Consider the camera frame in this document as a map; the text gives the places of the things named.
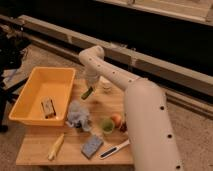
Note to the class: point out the crumpled grey cloth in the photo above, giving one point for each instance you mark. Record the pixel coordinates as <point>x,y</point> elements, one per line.
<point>78,116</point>

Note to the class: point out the blue grey sponge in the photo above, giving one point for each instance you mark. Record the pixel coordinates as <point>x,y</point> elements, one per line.
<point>91,146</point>

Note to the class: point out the orange fruit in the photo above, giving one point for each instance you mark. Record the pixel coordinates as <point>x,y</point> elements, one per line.
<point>117,119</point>

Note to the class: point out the white black handled brush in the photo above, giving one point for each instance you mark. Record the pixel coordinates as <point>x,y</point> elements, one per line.
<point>114,149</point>

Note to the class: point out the green cup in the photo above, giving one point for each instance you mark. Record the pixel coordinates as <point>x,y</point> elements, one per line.
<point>107,125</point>

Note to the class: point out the green pepper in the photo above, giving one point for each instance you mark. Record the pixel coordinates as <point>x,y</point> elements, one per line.
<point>86,94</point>

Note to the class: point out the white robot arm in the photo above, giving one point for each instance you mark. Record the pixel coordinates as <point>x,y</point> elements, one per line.
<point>150,132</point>

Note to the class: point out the dark red grape bunch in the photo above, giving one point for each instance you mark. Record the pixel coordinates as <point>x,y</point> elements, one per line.
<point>123,127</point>

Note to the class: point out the clear glass cup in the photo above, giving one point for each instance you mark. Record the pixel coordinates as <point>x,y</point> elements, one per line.
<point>106,85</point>

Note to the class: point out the yellow plastic bin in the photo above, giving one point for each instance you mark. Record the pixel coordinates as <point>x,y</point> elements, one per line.
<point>55,83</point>

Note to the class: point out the brown rectangular block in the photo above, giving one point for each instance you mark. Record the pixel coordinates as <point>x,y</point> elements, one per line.
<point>48,108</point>

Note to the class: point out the black tripod stand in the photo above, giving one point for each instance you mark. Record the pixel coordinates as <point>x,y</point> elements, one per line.
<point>11,56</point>

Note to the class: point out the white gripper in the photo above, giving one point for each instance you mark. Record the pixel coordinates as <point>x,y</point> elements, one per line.
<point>91,78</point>

